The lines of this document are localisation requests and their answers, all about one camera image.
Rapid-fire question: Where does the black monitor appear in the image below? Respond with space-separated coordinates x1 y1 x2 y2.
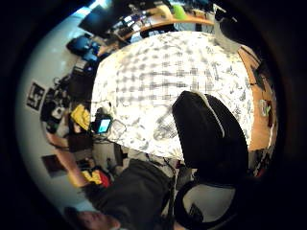
78 5 113 38

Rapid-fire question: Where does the black white marker poster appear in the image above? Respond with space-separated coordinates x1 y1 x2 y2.
25 81 46 112

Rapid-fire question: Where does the curved wooden desk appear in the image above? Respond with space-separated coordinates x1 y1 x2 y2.
97 15 215 56

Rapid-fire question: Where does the dark wall picture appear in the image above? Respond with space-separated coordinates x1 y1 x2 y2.
41 154 67 178

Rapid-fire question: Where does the black cable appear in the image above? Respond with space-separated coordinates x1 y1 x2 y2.
250 65 269 93

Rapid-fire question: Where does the grey and black office chair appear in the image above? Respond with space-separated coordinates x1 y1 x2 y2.
213 9 248 54

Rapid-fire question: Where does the small device with lit screen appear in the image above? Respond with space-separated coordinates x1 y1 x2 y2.
92 116 113 135

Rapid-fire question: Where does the clear green packet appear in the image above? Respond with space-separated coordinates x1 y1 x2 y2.
258 99 272 118

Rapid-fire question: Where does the the person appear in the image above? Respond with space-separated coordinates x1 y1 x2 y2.
63 158 176 230

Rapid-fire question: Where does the yellow red bag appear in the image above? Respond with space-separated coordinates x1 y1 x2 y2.
68 169 112 189

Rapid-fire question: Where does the green chair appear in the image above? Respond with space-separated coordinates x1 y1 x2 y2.
171 4 189 21

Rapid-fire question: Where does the blue chair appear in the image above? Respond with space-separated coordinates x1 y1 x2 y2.
66 34 101 63

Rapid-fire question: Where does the black white checked cloth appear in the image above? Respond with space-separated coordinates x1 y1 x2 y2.
90 31 256 161

